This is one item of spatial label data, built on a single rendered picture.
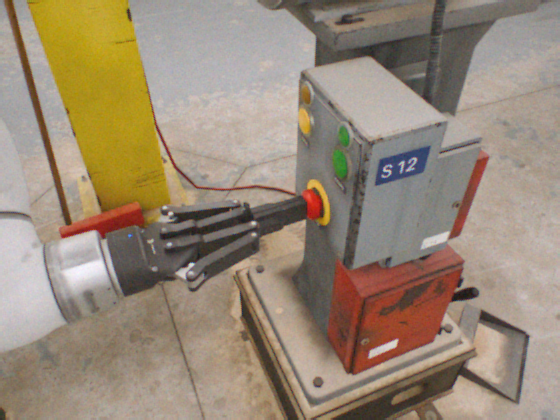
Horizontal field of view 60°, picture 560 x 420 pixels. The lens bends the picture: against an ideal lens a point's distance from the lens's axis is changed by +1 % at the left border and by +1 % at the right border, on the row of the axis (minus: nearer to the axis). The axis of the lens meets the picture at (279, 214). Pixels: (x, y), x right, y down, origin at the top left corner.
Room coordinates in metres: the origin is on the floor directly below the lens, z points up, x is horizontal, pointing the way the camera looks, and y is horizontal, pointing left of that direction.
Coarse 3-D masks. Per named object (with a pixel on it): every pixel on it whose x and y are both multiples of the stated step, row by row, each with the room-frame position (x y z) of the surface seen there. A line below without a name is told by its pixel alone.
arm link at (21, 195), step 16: (0, 128) 0.45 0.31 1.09; (0, 144) 0.42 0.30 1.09; (0, 160) 0.40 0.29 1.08; (16, 160) 0.43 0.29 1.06; (0, 176) 0.39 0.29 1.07; (16, 176) 0.41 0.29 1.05; (0, 192) 0.38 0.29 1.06; (16, 192) 0.39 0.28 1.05; (0, 208) 0.36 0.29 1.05; (16, 208) 0.38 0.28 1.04
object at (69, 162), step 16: (64, 144) 1.94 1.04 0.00; (160, 144) 1.94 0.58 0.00; (176, 144) 1.94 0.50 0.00; (192, 144) 1.94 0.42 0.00; (32, 160) 1.81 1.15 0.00; (64, 160) 1.81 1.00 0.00; (80, 160) 1.81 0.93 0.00; (176, 160) 1.81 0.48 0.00; (192, 160) 1.81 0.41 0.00; (32, 176) 1.69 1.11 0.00; (48, 176) 1.69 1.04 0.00; (64, 176) 1.69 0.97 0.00; (80, 176) 1.69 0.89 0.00
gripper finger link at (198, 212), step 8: (232, 200) 0.45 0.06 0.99; (160, 208) 0.44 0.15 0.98; (168, 208) 0.43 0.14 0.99; (176, 208) 0.43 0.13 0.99; (184, 208) 0.43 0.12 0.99; (192, 208) 0.43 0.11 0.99; (200, 208) 0.43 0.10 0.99; (208, 208) 0.43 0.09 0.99; (216, 208) 0.43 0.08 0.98; (224, 208) 0.44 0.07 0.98; (176, 216) 0.43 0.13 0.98; (184, 216) 0.43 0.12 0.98; (192, 216) 0.43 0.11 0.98; (200, 216) 0.43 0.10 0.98; (208, 216) 0.43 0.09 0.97
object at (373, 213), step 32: (352, 64) 0.54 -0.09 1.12; (320, 96) 0.48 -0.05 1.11; (352, 96) 0.47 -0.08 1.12; (384, 96) 0.47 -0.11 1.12; (416, 96) 0.47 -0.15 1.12; (320, 128) 0.47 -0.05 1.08; (352, 128) 0.41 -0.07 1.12; (384, 128) 0.41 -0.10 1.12; (416, 128) 0.41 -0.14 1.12; (320, 160) 0.46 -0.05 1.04; (352, 160) 0.40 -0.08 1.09; (384, 160) 0.39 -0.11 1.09; (416, 160) 0.41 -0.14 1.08; (320, 192) 0.45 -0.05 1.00; (352, 192) 0.39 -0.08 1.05; (384, 192) 0.40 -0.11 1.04; (416, 192) 0.41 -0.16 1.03; (320, 224) 0.45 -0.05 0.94; (352, 224) 0.39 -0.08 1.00; (384, 224) 0.40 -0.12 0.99; (416, 224) 0.42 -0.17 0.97; (352, 256) 0.39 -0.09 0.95; (384, 256) 0.40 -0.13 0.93
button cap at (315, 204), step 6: (306, 192) 0.45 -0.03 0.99; (312, 192) 0.45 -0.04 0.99; (306, 198) 0.45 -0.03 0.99; (312, 198) 0.44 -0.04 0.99; (318, 198) 0.45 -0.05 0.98; (312, 204) 0.44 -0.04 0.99; (318, 204) 0.44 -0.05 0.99; (312, 210) 0.43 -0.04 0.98; (318, 210) 0.43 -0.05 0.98; (312, 216) 0.43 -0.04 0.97; (318, 216) 0.43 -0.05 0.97
